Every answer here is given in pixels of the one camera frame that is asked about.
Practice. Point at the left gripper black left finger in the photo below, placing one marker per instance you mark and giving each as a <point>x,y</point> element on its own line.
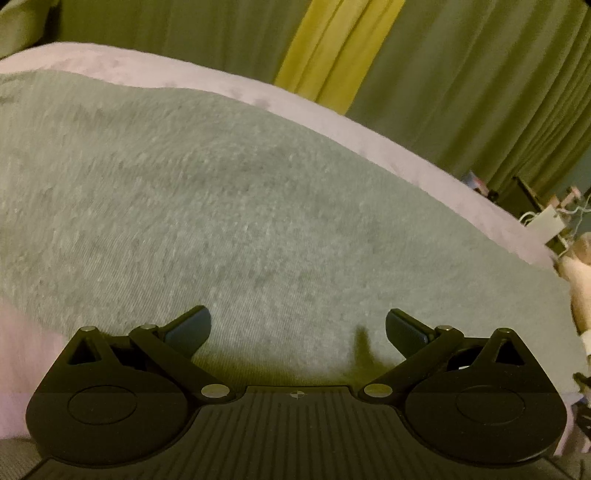
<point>149,365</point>

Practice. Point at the pink plush toy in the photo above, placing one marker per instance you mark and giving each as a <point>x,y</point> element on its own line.
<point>574,267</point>

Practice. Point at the grey-green curtain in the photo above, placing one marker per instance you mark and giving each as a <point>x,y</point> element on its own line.
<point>501,88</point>

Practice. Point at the dark bedside table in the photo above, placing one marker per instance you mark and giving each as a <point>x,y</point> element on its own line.
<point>520,199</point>

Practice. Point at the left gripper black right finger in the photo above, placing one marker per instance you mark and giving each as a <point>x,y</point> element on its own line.
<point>444,364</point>

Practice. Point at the yellow curtain panel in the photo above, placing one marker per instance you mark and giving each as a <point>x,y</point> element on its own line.
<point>333,49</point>

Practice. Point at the pink bed blanket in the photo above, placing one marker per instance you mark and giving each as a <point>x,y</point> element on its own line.
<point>32,349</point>

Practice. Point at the grey sweatpants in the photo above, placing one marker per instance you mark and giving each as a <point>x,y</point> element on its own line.
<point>122,206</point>

